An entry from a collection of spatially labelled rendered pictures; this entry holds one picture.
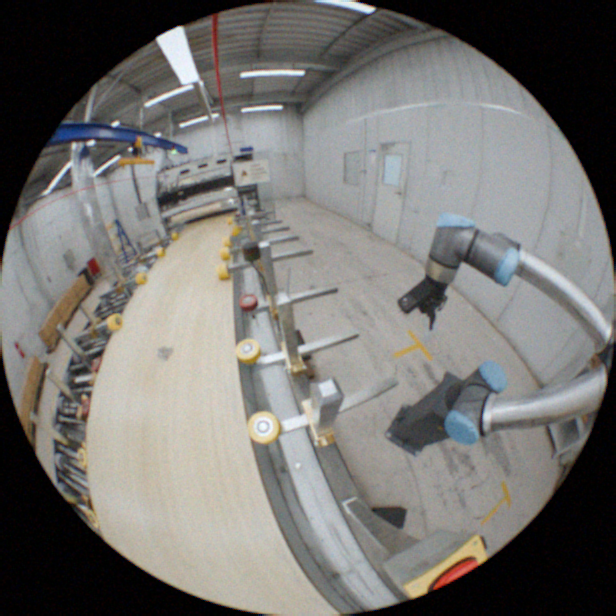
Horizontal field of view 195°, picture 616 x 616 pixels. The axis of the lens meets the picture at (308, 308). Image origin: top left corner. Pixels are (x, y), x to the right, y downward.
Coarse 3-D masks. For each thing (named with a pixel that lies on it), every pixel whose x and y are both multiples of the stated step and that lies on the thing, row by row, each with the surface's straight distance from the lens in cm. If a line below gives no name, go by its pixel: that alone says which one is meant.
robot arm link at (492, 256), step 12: (480, 240) 46; (492, 240) 47; (504, 240) 54; (468, 252) 46; (480, 252) 45; (492, 252) 45; (504, 252) 46; (516, 252) 48; (468, 264) 48; (480, 264) 46; (492, 264) 45; (504, 264) 45; (516, 264) 46; (492, 276) 47; (504, 276) 46
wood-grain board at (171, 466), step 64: (192, 256) 151; (128, 320) 117; (192, 320) 81; (128, 384) 82; (192, 384) 61; (128, 448) 73; (192, 448) 55; (128, 512) 77; (192, 512) 57; (256, 512) 49; (192, 576) 71; (256, 576) 59
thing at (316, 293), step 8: (320, 288) 85; (328, 288) 85; (336, 288) 85; (296, 296) 80; (304, 296) 80; (312, 296) 82; (320, 296) 84; (264, 304) 79; (248, 312) 79; (256, 312) 79
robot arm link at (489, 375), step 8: (488, 360) 88; (480, 368) 84; (488, 368) 84; (496, 368) 88; (472, 376) 87; (480, 376) 83; (488, 376) 81; (496, 376) 85; (504, 376) 90; (464, 384) 91; (472, 384) 81; (480, 384) 81; (488, 384) 81; (496, 384) 82; (504, 384) 87; (496, 392) 84
